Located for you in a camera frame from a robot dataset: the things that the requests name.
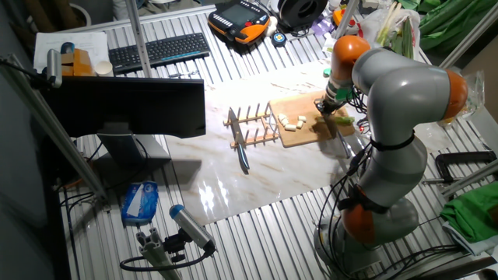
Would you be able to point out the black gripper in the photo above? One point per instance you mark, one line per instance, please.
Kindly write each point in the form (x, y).
(327, 105)

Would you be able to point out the steel cleaver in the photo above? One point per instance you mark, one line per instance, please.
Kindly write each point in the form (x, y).
(342, 142)

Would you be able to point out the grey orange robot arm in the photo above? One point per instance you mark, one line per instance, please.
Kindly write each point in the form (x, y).
(400, 101)

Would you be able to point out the single white green scallion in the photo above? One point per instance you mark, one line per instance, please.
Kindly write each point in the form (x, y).
(344, 120)

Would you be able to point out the short white scallion piece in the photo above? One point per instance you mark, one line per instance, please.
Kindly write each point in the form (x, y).
(299, 124)
(285, 121)
(302, 118)

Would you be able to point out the wooden cutting board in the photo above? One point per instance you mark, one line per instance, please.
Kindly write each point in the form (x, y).
(295, 107)

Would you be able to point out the long white scallion piece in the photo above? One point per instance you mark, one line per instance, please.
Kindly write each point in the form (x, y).
(290, 127)

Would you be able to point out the white scallion root bulb piece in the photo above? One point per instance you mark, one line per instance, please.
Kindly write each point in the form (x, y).
(281, 116)

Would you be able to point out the white plastic sheet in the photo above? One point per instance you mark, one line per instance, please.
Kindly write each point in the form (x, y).
(328, 43)

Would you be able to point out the wooden peg rack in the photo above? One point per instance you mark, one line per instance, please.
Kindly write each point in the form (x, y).
(249, 141)

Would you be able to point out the round blue black tape measure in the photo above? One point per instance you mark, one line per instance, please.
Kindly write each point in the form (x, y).
(278, 39)

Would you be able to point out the pointed steel kitchen knife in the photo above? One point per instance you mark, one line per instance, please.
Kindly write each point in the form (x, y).
(238, 136)

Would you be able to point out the purple plastic bag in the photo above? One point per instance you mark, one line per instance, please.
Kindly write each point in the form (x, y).
(320, 25)

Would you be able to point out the white plastic bag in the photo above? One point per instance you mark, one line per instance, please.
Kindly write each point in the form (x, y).
(369, 21)

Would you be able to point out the small white rounded object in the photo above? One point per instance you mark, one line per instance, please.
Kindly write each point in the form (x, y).
(271, 25)

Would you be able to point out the black round spool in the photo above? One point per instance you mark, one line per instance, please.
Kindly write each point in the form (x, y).
(301, 9)

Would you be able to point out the marble pattern table mat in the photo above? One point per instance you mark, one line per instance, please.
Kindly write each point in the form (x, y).
(233, 186)

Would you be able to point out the orange black teach pendant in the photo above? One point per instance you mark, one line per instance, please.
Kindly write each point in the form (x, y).
(237, 17)

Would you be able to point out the black metal clamp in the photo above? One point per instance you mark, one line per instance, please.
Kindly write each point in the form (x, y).
(463, 155)

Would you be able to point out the clear bag of yellow fruit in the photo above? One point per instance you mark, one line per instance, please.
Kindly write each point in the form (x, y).
(474, 97)

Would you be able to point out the green fabric bag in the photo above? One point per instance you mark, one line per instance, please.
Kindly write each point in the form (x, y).
(451, 19)

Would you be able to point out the green folded cloth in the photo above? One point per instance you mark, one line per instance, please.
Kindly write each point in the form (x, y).
(470, 214)

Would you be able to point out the black keyboard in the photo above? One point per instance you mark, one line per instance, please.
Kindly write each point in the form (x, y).
(159, 50)

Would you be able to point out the black computer monitor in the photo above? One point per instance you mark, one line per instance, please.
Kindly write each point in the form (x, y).
(124, 105)

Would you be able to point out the blue tissue pack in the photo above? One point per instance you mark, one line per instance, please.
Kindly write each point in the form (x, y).
(142, 202)

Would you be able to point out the white paper cup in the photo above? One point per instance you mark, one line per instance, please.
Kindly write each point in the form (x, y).
(104, 69)

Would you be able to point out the white paper sheets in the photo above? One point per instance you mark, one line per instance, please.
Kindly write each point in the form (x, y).
(89, 44)

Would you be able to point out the orange cardboard box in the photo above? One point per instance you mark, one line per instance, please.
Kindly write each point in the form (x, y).
(79, 64)

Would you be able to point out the small blue grey device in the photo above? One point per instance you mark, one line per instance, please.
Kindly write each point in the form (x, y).
(67, 47)

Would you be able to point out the green wrist mount plate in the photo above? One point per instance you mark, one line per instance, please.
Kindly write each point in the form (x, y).
(344, 93)

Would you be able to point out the thin aluminium frame post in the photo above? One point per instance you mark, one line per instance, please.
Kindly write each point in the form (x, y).
(346, 15)

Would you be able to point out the slanted aluminium frame bar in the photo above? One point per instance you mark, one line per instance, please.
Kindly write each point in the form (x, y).
(470, 37)
(470, 177)
(50, 128)

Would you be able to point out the silver camera with blue end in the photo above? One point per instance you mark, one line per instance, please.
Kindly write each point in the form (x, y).
(190, 225)

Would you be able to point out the upright aluminium frame post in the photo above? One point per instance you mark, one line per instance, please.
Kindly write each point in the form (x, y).
(138, 39)

